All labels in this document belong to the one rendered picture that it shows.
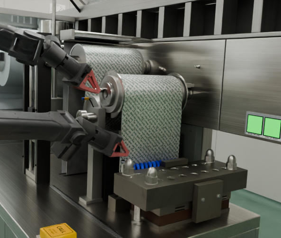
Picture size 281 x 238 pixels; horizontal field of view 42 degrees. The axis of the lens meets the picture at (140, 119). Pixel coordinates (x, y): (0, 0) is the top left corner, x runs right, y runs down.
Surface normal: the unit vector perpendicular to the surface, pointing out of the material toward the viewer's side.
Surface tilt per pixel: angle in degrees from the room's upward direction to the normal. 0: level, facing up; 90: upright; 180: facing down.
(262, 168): 90
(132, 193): 90
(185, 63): 90
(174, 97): 90
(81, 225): 0
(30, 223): 0
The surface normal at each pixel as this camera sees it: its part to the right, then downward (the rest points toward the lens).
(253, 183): -0.81, 0.04
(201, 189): 0.58, 0.15
